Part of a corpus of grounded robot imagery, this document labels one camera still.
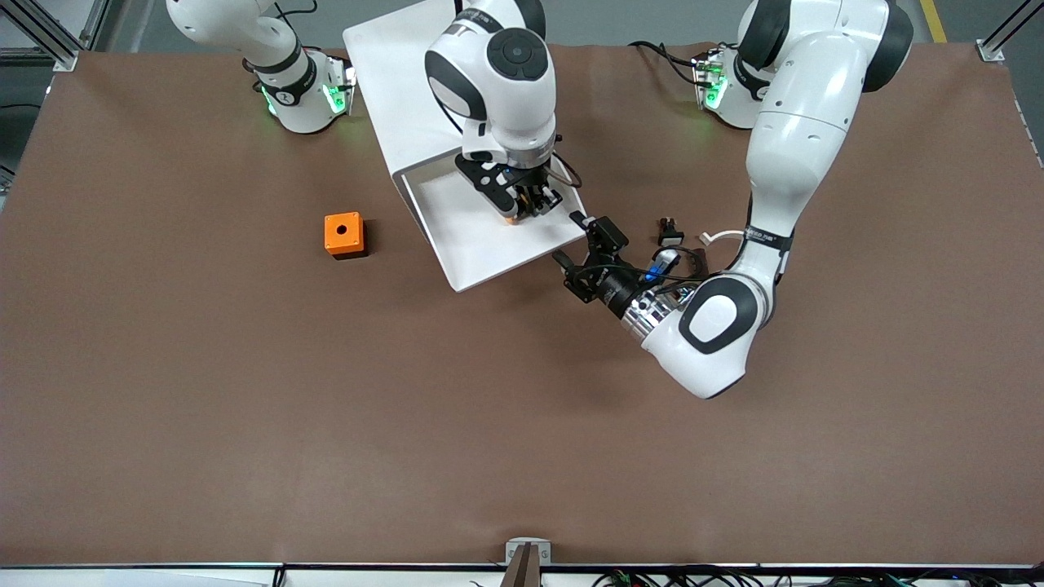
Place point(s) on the aluminium frame post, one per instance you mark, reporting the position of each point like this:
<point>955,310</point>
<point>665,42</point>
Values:
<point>999,37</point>
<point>49,33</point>

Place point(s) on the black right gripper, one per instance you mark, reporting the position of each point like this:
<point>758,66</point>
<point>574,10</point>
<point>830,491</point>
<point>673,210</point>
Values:
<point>534,196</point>

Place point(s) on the white table edge rail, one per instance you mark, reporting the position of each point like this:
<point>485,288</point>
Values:
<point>163,575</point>

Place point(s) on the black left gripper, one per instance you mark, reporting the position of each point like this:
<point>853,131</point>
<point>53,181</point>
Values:
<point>610,284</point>

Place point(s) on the orange box with hole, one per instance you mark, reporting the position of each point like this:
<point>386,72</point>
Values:
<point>342,232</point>

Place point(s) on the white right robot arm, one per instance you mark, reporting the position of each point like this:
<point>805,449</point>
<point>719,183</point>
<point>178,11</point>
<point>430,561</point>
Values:
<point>506,81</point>

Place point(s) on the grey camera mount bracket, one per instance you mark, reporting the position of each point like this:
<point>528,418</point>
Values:
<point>528,554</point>

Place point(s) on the black switch with white face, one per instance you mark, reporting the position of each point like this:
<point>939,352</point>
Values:
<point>670,235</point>

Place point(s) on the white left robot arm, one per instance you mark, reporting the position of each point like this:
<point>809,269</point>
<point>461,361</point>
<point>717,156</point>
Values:
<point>803,122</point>

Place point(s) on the white semicircular pipe clamp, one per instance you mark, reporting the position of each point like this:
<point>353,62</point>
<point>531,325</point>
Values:
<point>722,237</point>

